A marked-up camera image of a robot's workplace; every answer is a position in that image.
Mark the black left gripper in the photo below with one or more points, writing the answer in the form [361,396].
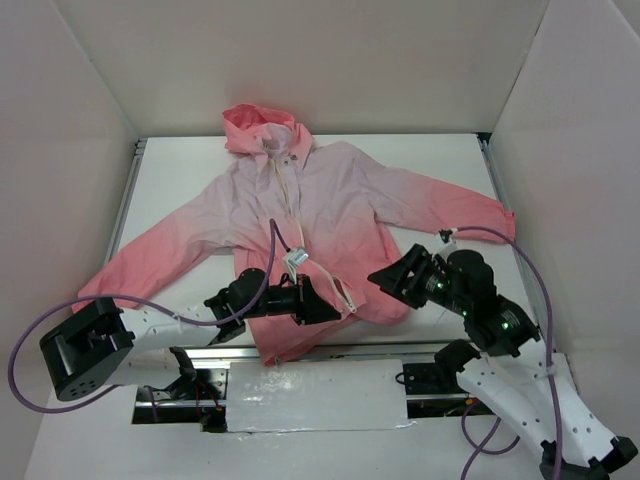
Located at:
[304,299]

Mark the aluminium left side rail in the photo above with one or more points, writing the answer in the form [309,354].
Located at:
[126,198]

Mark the aluminium right side rail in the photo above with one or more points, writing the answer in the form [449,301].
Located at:
[534,284]

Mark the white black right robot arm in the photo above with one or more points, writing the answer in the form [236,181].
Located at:
[503,363]

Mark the aluminium table edge rail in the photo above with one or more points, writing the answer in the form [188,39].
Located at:
[214,357]

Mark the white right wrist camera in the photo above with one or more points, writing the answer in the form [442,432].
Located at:
[446,243]

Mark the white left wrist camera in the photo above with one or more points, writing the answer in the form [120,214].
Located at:
[293,259]

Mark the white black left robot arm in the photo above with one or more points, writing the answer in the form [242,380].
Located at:
[103,344]

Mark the pink hooded zip jacket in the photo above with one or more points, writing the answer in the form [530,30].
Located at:
[335,201]

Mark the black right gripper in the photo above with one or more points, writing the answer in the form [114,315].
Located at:
[417,273]

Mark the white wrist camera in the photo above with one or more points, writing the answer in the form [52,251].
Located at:
[293,259]
[446,243]

